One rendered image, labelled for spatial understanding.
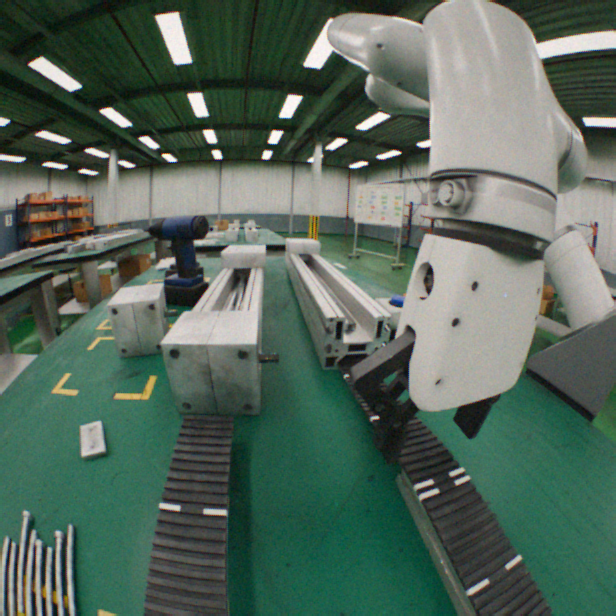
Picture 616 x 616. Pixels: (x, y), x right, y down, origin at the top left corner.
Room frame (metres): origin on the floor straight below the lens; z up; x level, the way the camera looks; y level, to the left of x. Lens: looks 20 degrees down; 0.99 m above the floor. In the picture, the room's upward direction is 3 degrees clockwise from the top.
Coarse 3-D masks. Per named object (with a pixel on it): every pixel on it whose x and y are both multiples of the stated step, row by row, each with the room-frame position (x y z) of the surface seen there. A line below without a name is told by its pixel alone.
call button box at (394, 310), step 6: (378, 300) 0.49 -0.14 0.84; (384, 300) 0.49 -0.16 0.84; (384, 306) 0.45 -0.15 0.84; (390, 306) 0.45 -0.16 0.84; (396, 306) 0.45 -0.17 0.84; (402, 306) 0.45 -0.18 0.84; (390, 312) 0.42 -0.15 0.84; (396, 312) 0.42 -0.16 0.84; (396, 318) 0.42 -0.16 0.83; (396, 324) 0.42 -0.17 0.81; (396, 330) 0.43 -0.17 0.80; (390, 336) 0.42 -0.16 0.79
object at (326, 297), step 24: (288, 264) 0.96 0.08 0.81; (312, 264) 0.85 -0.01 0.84; (312, 288) 0.45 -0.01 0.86; (336, 288) 0.54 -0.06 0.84; (312, 312) 0.42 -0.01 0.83; (336, 312) 0.34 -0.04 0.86; (360, 312) 0.39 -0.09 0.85; (384, 312) 0.35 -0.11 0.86; (312, 336) 0.41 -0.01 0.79; (336, 336) 0.33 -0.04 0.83; (360, 336) 0.35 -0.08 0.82; (384, 336) 0.33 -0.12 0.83; (336, 360) 0.32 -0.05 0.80
